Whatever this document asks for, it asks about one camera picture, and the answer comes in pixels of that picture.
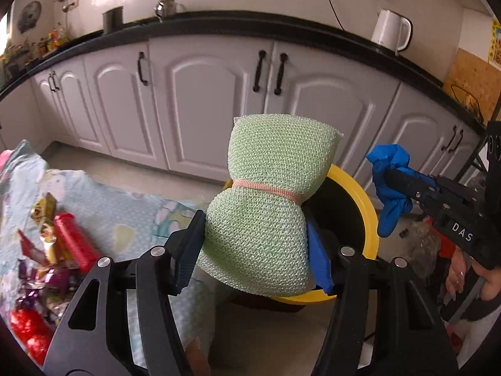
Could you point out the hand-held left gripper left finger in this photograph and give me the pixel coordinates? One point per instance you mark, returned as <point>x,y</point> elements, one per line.
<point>188,250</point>

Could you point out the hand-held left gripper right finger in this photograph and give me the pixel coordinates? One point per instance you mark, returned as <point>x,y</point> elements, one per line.
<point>321,262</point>

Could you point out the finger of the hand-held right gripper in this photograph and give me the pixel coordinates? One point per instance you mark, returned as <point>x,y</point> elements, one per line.
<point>407,186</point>
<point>424,176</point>

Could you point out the blue rubber glove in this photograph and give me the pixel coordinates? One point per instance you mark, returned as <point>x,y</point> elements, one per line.
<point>391,156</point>

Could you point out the yellow rimmed trash bin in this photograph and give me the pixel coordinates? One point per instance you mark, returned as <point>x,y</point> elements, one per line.
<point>368,219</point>

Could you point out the green mesh scrubbing sponge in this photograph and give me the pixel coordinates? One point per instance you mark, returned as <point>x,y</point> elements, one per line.
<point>266,152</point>

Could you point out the person's right hand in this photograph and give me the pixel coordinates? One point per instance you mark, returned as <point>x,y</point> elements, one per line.
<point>456,274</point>

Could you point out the small black cap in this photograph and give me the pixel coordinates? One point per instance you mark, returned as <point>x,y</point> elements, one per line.
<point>404,234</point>

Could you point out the printed blanket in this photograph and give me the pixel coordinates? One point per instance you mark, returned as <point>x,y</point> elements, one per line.
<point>117,211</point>

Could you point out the cork board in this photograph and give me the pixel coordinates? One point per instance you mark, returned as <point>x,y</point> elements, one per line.
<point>469,74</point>

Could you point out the red cylindrical packet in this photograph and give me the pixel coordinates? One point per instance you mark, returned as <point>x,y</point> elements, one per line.
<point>76,243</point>

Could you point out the pile of snack wrappers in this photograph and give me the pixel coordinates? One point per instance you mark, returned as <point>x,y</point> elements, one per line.
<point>45,274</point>

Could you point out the white kitchen cabinet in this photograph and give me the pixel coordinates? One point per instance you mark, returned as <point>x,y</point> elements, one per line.
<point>203,105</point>

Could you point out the white electric kettle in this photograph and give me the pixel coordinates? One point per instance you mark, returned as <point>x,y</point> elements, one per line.
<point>387,31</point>

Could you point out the red mesh ball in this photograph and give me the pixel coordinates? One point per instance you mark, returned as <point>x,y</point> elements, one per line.
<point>39,350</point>
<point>25,323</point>

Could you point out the black kitchen countertop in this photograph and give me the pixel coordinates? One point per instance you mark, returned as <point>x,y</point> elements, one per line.
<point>235,21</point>

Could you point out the black cooking pot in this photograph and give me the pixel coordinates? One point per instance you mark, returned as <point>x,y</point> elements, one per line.
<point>113,19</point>

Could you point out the metal teapot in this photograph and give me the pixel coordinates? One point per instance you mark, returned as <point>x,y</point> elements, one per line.
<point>164,8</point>

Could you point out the row of condiment bottles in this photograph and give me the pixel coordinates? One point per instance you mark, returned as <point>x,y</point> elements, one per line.
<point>47,43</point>

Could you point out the yellow wall poster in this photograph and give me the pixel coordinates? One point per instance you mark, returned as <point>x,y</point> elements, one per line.
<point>496,43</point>

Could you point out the round wall plate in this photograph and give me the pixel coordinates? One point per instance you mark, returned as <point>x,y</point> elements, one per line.
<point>30,16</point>

